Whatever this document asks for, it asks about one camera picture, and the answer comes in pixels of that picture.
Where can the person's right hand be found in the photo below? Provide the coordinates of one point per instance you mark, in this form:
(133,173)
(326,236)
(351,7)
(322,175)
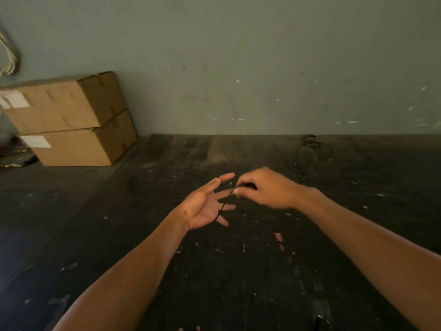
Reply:
(272,189)

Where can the person's left hand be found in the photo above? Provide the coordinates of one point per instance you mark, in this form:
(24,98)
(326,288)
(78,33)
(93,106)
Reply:
(199,208)

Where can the person's left middle finger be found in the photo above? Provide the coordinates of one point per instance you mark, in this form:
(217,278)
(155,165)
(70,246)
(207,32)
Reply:
(228,207)

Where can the person's left thumb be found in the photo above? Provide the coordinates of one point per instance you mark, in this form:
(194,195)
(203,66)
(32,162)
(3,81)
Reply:
(220,180)

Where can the person's right fingers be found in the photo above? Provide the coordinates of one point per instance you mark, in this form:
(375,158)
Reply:
(246,189)

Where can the person's right forearm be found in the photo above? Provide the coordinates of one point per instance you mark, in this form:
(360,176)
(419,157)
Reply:
(372,251)

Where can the person's left forearm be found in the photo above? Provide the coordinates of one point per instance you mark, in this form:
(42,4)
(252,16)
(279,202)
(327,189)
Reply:
(131,272)

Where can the red paper scrap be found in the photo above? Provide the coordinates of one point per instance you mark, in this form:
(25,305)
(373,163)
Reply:
(278,236)

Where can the large brown cardboard box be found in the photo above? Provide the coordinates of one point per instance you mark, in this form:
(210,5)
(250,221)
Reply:
(79,148)
(58,105)

